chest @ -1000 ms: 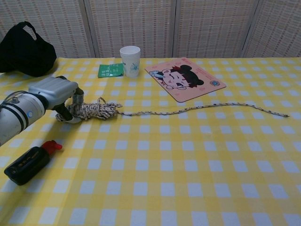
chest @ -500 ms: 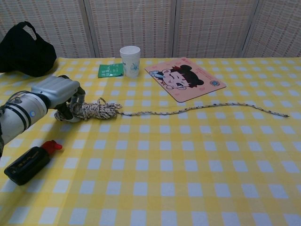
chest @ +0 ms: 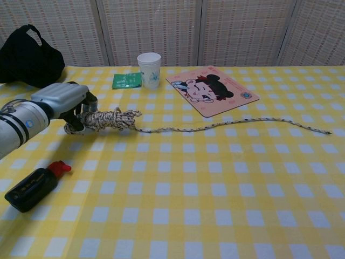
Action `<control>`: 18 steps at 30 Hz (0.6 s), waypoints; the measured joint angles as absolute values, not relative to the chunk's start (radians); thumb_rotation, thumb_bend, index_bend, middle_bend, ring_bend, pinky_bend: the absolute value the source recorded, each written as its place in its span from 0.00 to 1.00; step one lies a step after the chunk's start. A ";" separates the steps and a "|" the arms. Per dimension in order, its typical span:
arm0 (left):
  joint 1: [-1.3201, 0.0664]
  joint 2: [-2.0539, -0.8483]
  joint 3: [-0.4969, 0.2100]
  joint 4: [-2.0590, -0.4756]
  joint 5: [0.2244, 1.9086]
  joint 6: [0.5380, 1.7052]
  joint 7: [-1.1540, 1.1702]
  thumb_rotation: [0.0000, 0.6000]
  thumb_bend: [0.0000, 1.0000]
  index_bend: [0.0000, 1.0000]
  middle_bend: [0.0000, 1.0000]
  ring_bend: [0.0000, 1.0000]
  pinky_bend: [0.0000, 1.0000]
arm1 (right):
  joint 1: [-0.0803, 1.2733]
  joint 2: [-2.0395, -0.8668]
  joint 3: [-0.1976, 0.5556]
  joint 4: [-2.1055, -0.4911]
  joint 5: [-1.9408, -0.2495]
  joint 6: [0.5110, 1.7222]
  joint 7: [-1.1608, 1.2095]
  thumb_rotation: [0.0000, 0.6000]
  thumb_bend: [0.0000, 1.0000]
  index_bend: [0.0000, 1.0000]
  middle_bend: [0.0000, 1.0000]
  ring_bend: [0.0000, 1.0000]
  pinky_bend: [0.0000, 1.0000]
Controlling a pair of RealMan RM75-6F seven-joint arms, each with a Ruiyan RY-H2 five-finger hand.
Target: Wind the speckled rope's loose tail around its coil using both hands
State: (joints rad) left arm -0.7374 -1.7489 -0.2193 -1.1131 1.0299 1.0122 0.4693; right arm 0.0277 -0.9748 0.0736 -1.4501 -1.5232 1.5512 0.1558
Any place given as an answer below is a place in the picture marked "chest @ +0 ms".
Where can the pink cartoon mouse pad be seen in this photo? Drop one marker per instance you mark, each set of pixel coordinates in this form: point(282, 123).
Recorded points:
point(231, 93)

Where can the woven bamboo folding screen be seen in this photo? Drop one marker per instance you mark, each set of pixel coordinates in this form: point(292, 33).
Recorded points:
point(161, 27)

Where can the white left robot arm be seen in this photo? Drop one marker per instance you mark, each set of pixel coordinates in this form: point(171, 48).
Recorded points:
point(16, 126)

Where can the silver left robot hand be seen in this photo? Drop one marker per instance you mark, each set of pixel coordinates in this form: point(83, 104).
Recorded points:
point(59, 97)

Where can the white paper cup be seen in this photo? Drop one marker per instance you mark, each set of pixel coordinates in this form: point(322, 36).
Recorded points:
point(149, 76)

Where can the black baseball cap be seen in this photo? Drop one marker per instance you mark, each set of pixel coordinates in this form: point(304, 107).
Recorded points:
point(27, 64)

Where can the green foil packet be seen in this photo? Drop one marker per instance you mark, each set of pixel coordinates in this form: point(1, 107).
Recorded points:
point(125, 81)

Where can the yellow checked tablecloth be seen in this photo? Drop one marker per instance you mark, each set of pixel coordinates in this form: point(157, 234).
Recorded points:
point(188, 202)

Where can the black red small tool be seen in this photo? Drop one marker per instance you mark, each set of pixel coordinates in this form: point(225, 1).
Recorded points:
point(29, 189)

